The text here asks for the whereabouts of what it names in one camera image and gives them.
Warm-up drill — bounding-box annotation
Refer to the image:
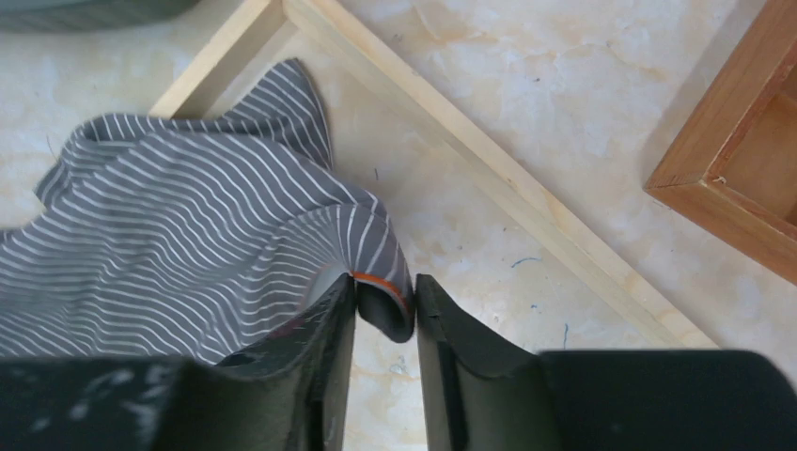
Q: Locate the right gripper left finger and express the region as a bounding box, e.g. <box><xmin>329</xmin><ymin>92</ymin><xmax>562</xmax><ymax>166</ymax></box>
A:
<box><xmin>1</xmin><ymin>275</ymin><xmax>355</xmax><ymax>450</ymax></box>

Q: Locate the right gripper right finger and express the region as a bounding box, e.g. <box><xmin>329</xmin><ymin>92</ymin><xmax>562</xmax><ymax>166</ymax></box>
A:
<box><xmin>415</xmin><ymin>274</ymin><xmax>796</xmax><ymax>450</ymax></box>

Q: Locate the grey striped underwear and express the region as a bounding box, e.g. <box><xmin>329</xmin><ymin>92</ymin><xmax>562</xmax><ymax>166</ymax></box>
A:
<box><xmin>1</xmin><ymin>58</ymin><xmax>415</xmax><ymax>364</ymax></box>

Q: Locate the wooden compartment tray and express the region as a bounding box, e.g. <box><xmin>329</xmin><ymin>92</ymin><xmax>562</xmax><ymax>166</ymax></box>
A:
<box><xmin>645</xmin><ymin>1</ymin><xmax>796</xmax><ymax>283</ymax></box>

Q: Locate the green plastic basin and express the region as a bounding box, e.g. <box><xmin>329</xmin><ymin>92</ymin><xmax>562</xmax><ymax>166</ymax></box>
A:
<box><xmin>1</xmin><ymin>0</ymin><xmax>198</xmax><ymax>33</ymax></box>

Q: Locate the wooden clothes rack frame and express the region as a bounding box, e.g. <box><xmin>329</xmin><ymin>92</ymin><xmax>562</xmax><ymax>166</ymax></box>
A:
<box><xmin>151</xmin><ymin>1</ymin><xmax>713</xmax><ymax>349</ymax></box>

